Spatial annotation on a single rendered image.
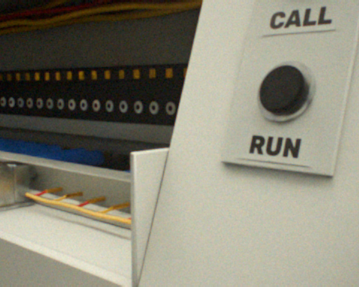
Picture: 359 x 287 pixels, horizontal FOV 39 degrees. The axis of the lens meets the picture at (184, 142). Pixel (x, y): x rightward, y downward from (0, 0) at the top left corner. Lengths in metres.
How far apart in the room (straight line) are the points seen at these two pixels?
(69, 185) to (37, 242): 0.07
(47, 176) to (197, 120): 0.17
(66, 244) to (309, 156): 0.13
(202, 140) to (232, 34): 0.04
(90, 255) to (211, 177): 0.08
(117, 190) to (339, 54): 0.16
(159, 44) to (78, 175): 0.25
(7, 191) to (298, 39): 0.21
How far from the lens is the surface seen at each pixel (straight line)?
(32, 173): 0.34
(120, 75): 0.48
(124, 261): 0.22
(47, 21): 0.56
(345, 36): 0.16
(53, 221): 0.29
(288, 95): 0.16
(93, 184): 0.29
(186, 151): 0.18
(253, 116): 0.17
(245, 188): 0.17
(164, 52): 0.52
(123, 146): 0.44
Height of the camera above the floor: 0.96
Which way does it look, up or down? 8 degrees up
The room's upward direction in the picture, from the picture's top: 13 degrees clockwise
